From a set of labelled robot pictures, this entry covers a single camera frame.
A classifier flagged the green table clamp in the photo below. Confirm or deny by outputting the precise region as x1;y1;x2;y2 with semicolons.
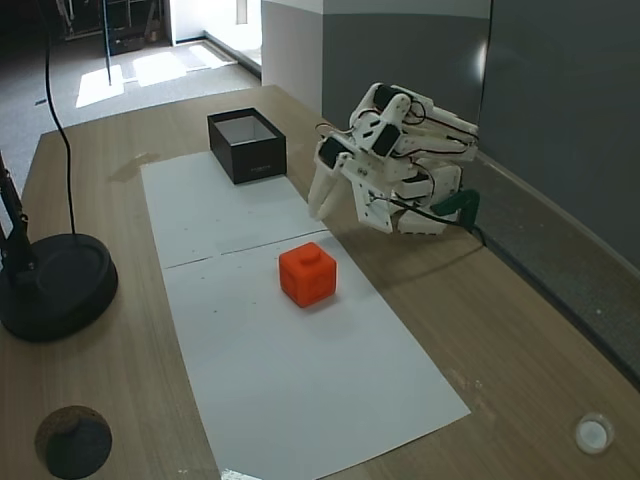
431;189;482;227

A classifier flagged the thin metal pole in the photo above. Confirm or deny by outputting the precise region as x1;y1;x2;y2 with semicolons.
102;0;114;89

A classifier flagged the orange cube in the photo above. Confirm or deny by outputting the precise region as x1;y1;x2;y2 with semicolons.
278;241;339;310

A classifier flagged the round cork coaster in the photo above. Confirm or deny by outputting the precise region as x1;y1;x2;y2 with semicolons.
34;404;114;480

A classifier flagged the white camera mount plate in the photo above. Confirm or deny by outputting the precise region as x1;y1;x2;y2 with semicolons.
343;152;402;235

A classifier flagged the white paper sheet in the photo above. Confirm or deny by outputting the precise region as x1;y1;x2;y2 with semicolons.
140;152;329;269
162;229;472;477

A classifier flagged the black lamp cable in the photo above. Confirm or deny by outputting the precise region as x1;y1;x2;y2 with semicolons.
43;0;77;236

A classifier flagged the white round plastic cap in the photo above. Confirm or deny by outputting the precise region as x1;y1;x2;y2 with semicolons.
573;412;615;455

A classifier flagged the black desk lamp stand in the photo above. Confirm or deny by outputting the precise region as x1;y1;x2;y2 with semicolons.
0;149;120;344

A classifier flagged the dark brown open box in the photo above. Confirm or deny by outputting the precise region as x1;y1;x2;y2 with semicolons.
207;107;289;186

